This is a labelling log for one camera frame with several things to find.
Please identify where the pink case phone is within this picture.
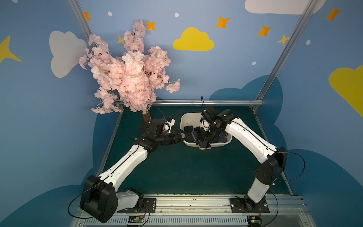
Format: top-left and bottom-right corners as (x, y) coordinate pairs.
(196, 134), (211, 150)

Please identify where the white plastic storage box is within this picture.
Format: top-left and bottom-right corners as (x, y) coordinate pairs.
(180, 113), (232, 147)

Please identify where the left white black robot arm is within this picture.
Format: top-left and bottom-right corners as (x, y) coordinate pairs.
(79, 118), (183, 223)

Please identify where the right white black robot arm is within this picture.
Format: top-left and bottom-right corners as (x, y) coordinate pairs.
(192, 107), (287, 207)

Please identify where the black phone in box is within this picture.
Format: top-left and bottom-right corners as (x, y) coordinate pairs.
(184, 125), (194, 136)

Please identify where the pink cherry blossom tree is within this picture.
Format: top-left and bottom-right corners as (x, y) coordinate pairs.
(78, 20), (181, 122)

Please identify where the left green circuit board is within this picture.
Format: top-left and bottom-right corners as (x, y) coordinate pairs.
(128, 216), (145, 225)

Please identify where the green circuit board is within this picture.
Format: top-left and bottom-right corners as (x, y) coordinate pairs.
(247, 216), (262, 227)
(128, 216), (145, 225)

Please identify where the right green circuit board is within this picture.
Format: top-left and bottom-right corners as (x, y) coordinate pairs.
(247, 216), (262, 227)

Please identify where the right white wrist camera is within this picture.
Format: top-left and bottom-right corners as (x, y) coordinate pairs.
(200, 118), (210, 131)

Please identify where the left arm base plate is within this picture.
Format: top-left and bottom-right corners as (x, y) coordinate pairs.
(117, 198), (157, 213)

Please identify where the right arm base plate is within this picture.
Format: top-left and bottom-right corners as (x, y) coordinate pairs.
(229, 196), (269, 213)

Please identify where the aluminium rail base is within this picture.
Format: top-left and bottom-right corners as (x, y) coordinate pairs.
(71, 194), (316, 227)

